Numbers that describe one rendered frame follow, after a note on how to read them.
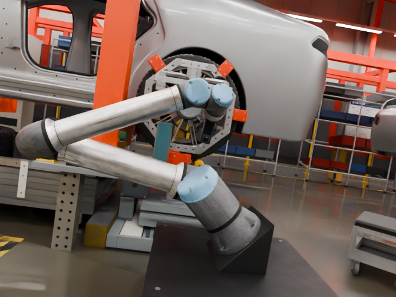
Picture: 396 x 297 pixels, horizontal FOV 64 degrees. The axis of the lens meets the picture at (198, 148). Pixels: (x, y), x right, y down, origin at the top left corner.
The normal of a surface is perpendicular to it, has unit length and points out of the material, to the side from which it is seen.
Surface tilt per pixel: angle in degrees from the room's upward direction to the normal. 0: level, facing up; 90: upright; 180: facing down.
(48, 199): 90
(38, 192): 90
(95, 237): 90
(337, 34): 90
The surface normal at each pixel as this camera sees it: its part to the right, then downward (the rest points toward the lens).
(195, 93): 0.25, 0.06
